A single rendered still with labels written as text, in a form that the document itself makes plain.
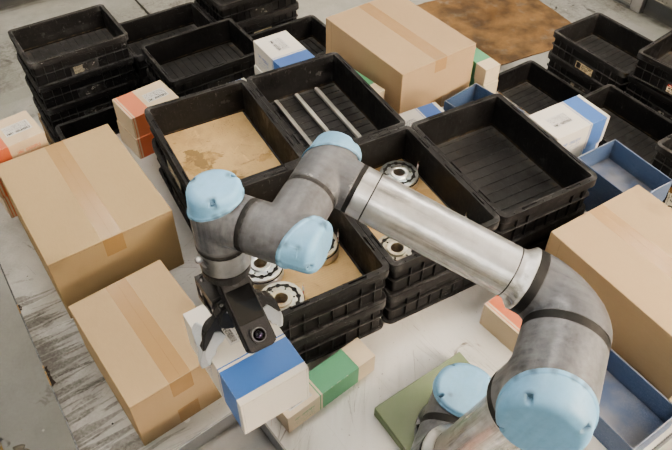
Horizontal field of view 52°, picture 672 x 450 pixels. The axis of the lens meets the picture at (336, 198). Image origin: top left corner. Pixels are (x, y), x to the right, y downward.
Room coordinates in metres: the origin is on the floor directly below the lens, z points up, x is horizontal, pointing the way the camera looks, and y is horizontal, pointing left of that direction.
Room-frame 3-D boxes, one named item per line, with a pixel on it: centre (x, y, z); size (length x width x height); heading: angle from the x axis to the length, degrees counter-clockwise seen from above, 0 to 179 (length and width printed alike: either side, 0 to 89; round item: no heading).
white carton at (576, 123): (1.54, -0.65, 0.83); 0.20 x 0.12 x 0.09; 121
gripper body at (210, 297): (0.65, 0.16, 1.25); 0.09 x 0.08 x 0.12; 34
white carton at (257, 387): (0.62, 0.15, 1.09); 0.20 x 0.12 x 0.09; 34
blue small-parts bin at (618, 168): (1.37, -0.77, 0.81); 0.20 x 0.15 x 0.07; 32
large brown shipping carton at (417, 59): (1.96, -0.20, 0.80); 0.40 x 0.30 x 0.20; 36
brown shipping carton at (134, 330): (0.84, 0.40, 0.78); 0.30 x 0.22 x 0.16; 38
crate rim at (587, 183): (1.34, -0.42, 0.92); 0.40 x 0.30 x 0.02; 29
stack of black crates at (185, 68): (2.32, 0.53, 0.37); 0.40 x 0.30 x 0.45; 124
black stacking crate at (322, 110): (1.54, 0.04, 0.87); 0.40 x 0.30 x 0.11; 29
